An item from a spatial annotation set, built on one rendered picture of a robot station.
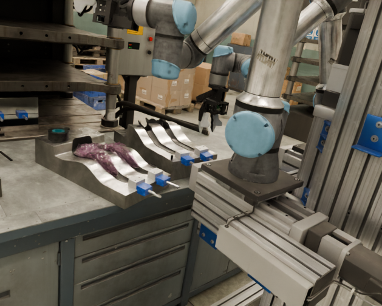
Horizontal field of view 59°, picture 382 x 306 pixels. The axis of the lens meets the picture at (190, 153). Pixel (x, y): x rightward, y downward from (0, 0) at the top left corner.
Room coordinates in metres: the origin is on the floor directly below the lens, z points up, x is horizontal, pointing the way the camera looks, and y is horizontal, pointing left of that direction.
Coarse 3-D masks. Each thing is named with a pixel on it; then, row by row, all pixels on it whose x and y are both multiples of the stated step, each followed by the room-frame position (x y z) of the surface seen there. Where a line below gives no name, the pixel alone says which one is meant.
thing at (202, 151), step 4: (196, 148) 1.39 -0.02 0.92; (200, 148) 1.39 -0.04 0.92; (204, 148) 1.40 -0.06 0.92; (196, 152) 1.39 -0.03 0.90; (200, 152) 1.38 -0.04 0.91; (204, 152) 1.38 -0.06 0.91; (208, 152) 1.39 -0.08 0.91; (200, 156) 1.37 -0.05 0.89; (204, 156) 1.35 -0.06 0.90; (208, 156) 1.36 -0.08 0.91; (212, 156) 1.37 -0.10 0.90; (204, 160) 1.35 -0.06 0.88; (208, 160) 1.36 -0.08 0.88
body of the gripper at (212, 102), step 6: (210, 84) 1.37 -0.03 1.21; (216, 90) 1.37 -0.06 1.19; (222, 90) 1.34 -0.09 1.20; (216, 96) 1.36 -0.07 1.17; (222, 96) 1.35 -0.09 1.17; (204, 102) 1.38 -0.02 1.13; (210, 102) 1.35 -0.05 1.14; (216, 102) 1.35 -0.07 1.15; (222, 102) 1.35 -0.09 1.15; (210, 108) 1.36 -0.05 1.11; (216, 108) 1.33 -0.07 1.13; (222, 108) 1.36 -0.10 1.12; (216, 114) 1.36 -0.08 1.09; (222, 114) 1.36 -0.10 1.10
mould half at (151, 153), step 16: (128, 128) 1.53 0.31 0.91; (160, 128) 1.58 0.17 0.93; (176, 128) 1.63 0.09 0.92; (128, 144) 1.52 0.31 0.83; (144, 144) 1.42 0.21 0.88; (176, 144) 1.50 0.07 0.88; (192, 144) 1.53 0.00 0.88; (160, 160) 1.33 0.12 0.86; (176, 160) 1.29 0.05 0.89; (176, 176) 1.29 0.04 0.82
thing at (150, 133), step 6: (138, 120) 1.56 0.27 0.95; (150, 120) 1.61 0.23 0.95; (156, 120) 1.62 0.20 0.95; (162, 120) 1.65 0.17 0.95; (150, 126) 1.55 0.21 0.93; (162, 126) 1.60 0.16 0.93; (168, 126) 1.62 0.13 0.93; (150, 132) 1.52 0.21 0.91; (168, 132) 1.58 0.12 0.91; (156, 138) 1.50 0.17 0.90; (174, 138) 1.56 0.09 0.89; (156, 144) 1.46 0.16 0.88; (162, 144) 1.46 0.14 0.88; (180, 144) 1.52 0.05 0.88; (168, 150) 1.41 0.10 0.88; (192, 150) 1.46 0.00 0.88
